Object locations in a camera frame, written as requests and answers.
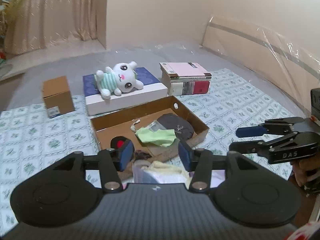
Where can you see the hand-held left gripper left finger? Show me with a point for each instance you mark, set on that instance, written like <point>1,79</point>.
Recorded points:
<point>126,155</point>

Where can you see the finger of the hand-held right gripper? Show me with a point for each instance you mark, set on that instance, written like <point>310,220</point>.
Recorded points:
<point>250,147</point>
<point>250,131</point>

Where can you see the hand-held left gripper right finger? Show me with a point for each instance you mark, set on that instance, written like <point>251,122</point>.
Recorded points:
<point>185,155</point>

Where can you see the black round pouch red dot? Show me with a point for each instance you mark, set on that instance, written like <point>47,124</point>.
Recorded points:
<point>117,143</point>

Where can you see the clear plastic bag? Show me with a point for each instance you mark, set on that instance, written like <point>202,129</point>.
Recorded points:
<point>139,175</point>

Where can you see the cardboard tray box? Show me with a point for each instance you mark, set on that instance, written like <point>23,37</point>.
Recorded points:
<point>112,126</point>

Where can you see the dark grey cap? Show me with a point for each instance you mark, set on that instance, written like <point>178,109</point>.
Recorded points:
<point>172,125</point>

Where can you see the light green cloth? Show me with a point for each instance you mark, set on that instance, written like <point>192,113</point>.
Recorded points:
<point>157,137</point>

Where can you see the bluish clear packet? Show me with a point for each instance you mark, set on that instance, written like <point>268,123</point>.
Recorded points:
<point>158,126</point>

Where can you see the person's right hand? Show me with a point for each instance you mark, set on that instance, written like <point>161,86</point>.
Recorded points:
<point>300,172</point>

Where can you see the thick white red book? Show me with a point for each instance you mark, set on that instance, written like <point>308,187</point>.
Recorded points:
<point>190,88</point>

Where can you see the blue white flat box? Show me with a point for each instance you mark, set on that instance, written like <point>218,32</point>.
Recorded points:
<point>150,80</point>

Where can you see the white plush toy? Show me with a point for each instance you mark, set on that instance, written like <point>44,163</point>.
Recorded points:
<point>125,76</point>

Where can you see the plastic wrapped beige headboard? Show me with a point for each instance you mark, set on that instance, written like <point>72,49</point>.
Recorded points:
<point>262,52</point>

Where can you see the red white printed cloth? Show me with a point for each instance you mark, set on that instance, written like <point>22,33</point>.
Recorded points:
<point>305,232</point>

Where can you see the pink cover book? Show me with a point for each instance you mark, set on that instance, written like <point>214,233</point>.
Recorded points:
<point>182,68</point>

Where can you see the small cardboard box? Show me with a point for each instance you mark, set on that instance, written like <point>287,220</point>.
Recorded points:
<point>57,95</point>

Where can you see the beige curtain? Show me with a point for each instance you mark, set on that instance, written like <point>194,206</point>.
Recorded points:
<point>50,10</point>

